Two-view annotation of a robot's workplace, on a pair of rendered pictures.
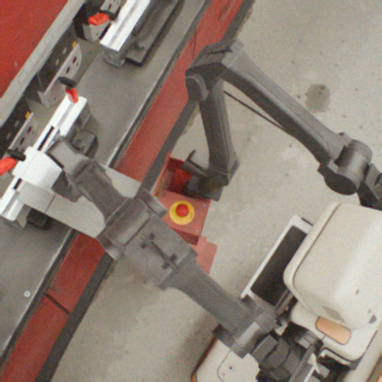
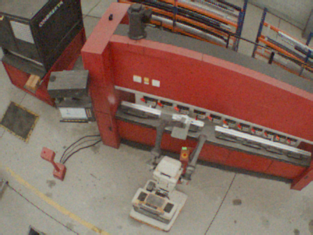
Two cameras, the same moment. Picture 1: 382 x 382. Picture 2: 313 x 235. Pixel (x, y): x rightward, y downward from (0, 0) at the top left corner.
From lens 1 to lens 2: 3.17 m
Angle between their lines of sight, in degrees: 34
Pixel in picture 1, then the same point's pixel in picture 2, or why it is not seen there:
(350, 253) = (170, 161)
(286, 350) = (152, 161)
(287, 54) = (249, 191)
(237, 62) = (202, 139)
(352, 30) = (260, 206)
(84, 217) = (175, 130)
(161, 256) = (160, 125)
